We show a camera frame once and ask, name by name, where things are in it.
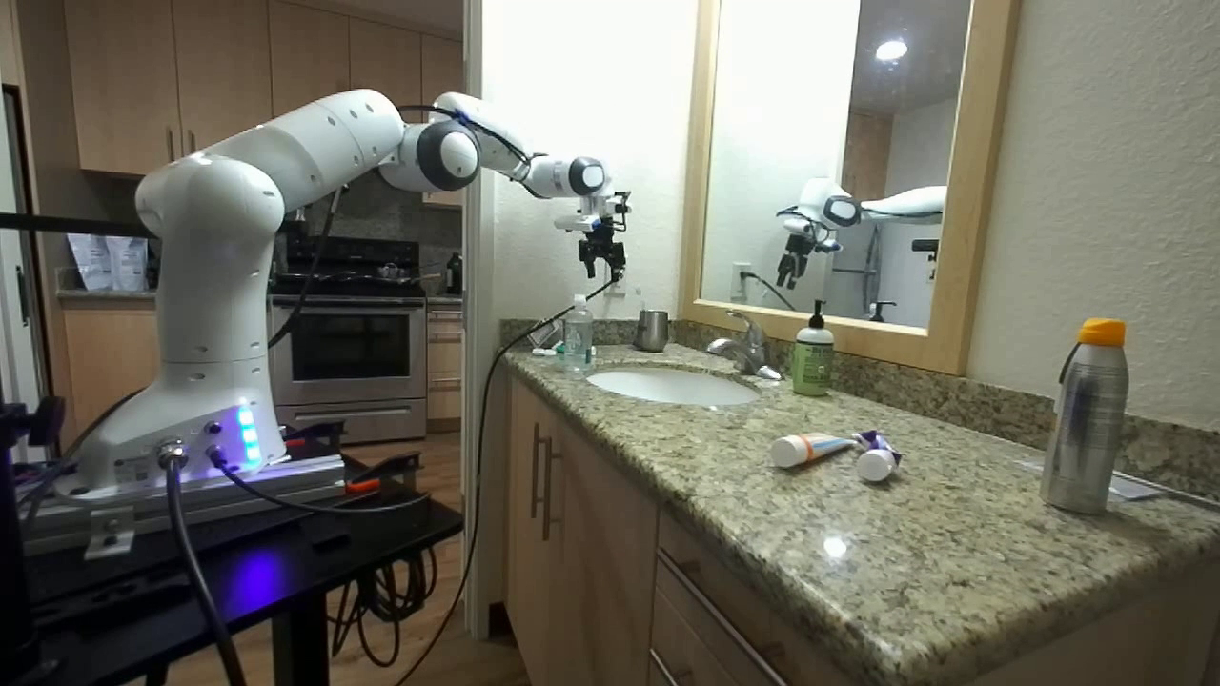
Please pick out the green soap pump bottle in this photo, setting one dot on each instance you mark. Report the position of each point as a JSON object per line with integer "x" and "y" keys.
{"x": 812, "y": 359}

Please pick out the light wood vanity cabinet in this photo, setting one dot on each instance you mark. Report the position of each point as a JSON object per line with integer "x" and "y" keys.
{"x": 596, "y": 547}

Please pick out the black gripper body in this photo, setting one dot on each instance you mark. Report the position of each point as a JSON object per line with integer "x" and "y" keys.
{"x": 603, "y": 226}

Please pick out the white wall outlet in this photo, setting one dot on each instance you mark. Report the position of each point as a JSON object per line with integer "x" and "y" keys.
{"x": 617, "y": 292}

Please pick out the black robot table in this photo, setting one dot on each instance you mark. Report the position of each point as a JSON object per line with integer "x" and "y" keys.
{"x": 291, "y": 557}

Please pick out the orange black clamp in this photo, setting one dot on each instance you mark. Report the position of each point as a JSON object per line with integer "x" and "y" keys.
{"x": 366, "y": 484}

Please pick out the silver spray can orange cap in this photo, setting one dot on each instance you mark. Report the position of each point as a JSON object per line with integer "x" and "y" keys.
{"x": 1087, "y": 420}

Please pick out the flat pale plastic packet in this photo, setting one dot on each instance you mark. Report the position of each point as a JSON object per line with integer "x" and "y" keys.
{"x": 1134, "y": 484}

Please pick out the wooden kitchen wall cabinets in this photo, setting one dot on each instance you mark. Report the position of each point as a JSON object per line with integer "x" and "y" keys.
{"x": 165, "y": 76}

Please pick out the white oval sink basin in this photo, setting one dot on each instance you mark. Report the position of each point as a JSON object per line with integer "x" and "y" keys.
{"x": 671, "y": 385}

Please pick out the wood framed wall mirror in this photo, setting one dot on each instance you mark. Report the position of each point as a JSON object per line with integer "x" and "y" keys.
{"x": 974, "y": 192}

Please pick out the grey metal toothbrush holder cup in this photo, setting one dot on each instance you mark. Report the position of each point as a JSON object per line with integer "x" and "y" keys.
{"x": 653, "y": 329}

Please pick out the chrome sink faucet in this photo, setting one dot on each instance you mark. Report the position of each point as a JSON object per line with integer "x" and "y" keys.
{"x": 749, "y": 349}

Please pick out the white toothpaste tube orange cap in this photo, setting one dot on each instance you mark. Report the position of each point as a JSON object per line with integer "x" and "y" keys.
{"x": 804, "y": 446}

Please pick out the stainless steel oven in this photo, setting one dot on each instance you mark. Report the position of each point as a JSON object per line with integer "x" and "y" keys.
{"x": 348, "y": 355}

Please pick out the purple white tube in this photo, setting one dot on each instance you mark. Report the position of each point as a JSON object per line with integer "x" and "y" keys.
{"x": 878, "y": 458}

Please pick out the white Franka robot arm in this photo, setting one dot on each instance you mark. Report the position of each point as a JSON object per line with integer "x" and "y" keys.
{"x": 213, "y": 279}

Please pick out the black stand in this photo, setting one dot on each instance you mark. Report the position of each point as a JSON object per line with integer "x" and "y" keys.
{"x": 15, "y": 547}

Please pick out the clear plastic bottle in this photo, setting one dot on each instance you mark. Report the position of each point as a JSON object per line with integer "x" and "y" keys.
{"x": 577, "y": 341}

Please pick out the aluminium robot mounting plate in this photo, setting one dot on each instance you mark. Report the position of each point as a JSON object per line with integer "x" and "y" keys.
{"x": 273, "y": 484}

